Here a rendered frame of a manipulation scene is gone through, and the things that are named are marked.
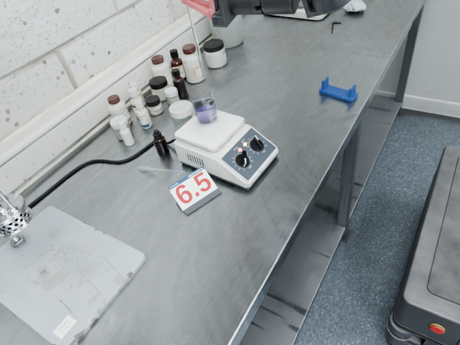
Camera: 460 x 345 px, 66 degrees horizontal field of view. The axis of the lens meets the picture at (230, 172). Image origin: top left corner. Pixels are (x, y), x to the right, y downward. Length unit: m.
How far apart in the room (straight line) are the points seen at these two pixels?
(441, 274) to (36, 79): 1.16
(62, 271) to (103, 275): 0.08
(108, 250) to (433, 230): 0.92
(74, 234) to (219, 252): 0.31
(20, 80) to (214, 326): 0.71
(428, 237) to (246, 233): 0.67
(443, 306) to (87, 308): 0.85
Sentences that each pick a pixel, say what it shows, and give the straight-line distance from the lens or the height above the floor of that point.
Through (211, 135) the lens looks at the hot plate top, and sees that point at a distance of 0.77.
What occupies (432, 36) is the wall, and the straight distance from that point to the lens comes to 2.12.
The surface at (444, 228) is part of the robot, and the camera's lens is 1.24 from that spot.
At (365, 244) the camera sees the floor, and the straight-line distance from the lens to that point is 1.60.
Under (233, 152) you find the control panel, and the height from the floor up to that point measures 0.81.
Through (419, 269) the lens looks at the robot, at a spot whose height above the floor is 0.36.
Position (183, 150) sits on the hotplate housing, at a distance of 0.80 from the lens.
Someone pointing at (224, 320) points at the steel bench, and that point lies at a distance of 0.61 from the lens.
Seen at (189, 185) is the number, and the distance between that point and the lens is 0.76.
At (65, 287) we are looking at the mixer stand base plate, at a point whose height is 0.76.
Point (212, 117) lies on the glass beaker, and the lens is 0.79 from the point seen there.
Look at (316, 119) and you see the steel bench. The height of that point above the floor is 0.75.
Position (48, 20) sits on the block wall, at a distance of 1.02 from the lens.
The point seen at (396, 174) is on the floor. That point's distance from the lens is 1.89.
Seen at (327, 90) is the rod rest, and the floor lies 0.76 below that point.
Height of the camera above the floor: 1.30
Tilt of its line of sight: 44 degrees down
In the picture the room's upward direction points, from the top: 12 degrees counter-clockwise
